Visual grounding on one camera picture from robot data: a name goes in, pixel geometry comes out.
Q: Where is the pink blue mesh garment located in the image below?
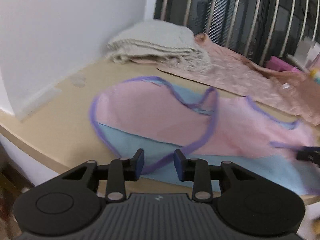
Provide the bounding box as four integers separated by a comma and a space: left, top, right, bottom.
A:
90, 76, 319, 195

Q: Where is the pink quilted jacket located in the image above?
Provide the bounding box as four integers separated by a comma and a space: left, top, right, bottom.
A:
130, 32, 320, 127

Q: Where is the yellow white plush toy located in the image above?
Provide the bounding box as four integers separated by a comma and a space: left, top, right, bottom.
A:
309, 68, 320, 85

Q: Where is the magenta pink box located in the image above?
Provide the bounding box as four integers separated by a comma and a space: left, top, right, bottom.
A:
265, 56, 300, 73

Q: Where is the stack of white boxes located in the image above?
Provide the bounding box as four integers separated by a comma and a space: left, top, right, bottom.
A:
294, 37, 319, 68

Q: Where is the clear plastic clip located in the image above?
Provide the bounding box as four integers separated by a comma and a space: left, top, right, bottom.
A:
69, 73, 86, 88

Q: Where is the metal window railing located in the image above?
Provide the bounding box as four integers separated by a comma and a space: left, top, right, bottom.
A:
154, 0, 319, 65

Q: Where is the cream knitted fringed blanket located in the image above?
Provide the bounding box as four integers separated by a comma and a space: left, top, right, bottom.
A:
106, 20, 212, 73

